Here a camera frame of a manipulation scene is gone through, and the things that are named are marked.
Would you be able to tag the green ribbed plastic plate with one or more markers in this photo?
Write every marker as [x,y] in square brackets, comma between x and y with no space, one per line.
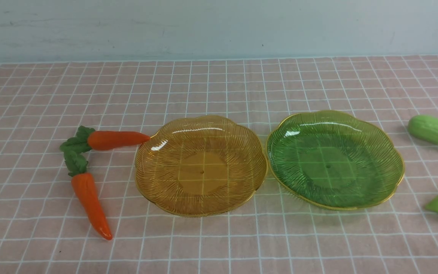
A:
[334,161]

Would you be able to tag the amber ribbed plastic plate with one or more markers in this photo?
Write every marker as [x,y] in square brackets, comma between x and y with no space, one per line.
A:
[203,166]

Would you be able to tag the pink checkered tablecloth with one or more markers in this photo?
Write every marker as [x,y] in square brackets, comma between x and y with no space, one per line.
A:
[44,230]

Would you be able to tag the toy carrot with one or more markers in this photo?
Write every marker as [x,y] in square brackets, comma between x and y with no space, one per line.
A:
[87,139]
[83,184]

